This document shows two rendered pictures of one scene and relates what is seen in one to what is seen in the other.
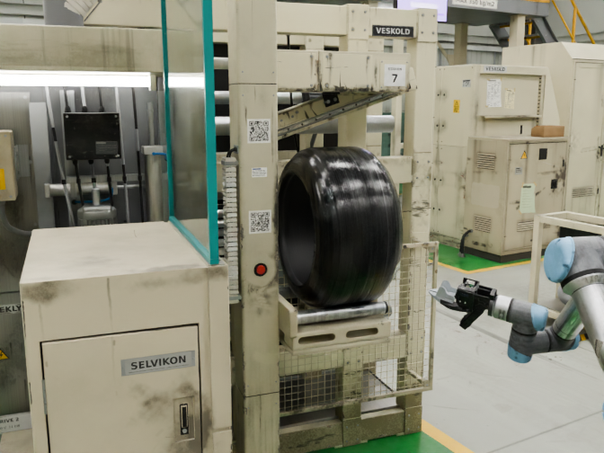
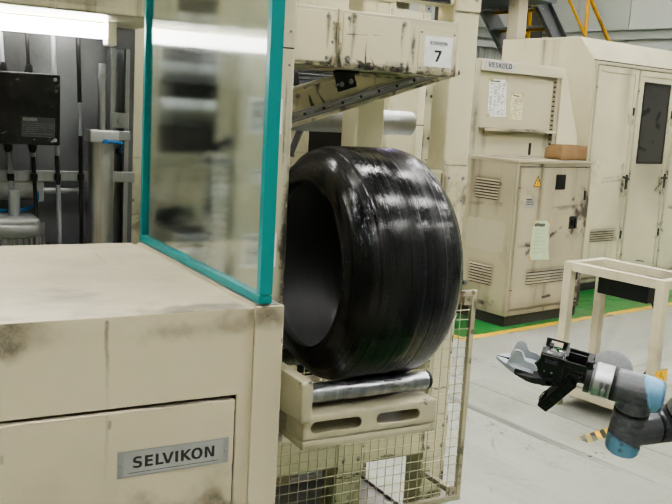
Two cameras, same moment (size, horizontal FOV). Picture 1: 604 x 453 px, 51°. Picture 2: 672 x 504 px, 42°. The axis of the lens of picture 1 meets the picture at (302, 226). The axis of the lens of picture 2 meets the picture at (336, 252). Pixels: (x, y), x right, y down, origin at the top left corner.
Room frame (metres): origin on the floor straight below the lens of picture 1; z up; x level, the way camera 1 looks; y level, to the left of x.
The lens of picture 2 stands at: (0.12, 0.27, 1.53)
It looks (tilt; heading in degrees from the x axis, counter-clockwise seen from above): 9 degrees down; 351
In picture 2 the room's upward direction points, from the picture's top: 3 degrees clockwise
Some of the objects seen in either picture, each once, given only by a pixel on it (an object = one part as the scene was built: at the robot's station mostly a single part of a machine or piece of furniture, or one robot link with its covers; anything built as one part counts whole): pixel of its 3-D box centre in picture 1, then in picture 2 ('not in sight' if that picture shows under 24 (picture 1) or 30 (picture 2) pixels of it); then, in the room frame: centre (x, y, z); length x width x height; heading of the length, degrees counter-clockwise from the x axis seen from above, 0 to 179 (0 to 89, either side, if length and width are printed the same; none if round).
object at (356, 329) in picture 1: (338, 331); (363, 413); (2.05, -0.12, 0.84); 0.36 x 0.09 x 0.06; 110
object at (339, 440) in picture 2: (322, 328); (333, 409); (2.18, -0.07, 0.80); 0.37 x 0.36 x 0.02; 20
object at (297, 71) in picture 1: (325, 73); (340, 42); (2.50, -0.09, 1.71); 0.61 x 0.25 x 0.15; 110
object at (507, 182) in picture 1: (515, 196); (522, 237); (6.67, -2.27, 0.62); 0.91 x 0.58 x 1.25; 120
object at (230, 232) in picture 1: (231, 230); not in sight; (2.02, 0.23, 1.19); 0.05 x 0.04 x 0.48; 20
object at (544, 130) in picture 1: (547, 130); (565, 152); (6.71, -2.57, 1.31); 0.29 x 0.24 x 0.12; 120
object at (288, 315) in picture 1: (275, 306); (270, 376); (2.12, 0.09, 0.90); 0.40 x 0.03 x 0.10; 20
